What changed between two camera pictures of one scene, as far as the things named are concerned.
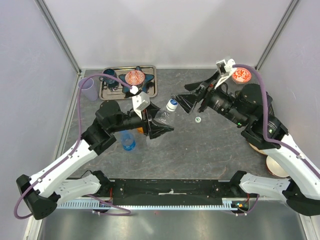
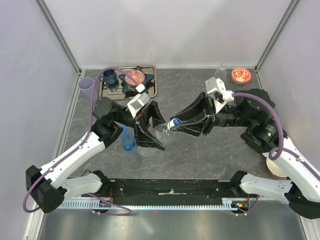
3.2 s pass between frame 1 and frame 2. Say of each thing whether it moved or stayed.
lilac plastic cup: stayed
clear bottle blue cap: stayed
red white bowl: stayed
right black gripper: moved
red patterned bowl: stayed
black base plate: stayed
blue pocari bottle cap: moved
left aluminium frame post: stayed
